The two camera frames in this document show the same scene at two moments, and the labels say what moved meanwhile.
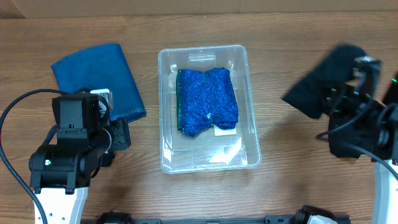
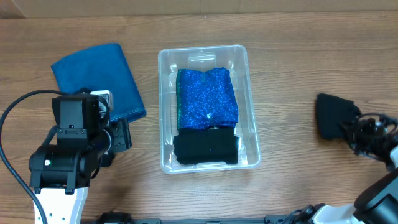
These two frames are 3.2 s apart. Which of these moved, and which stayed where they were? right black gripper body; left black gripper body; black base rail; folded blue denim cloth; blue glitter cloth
Moved: right black gripper body
Stayed: left black gripper body; black base rail; blue glitter cloth; folded blue denim cloth
